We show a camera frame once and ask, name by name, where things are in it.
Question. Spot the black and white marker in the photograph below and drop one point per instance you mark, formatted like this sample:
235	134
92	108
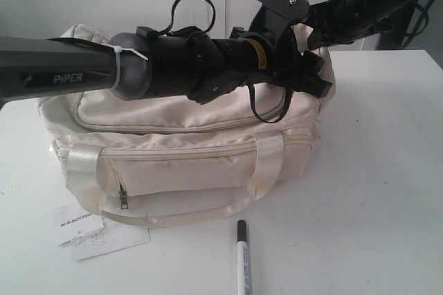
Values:
243	260

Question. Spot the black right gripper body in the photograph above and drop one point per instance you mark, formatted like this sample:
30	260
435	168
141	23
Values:
345	20

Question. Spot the white brand hang tag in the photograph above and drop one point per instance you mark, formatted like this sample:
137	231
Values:
73	222

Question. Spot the cream fabric duffel bag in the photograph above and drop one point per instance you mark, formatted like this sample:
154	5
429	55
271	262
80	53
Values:
169	161

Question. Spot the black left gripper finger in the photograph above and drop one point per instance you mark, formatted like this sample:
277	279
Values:
309	79

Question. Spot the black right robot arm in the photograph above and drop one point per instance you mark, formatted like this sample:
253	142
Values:
385	8

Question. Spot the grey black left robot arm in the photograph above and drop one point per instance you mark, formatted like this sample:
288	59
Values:
136	66

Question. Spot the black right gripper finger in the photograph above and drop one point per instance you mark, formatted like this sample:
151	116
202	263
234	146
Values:
318	38

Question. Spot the white printed paper tag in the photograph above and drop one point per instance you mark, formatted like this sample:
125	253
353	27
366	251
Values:
113	237

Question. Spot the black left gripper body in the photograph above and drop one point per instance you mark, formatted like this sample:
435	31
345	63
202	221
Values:
254	58

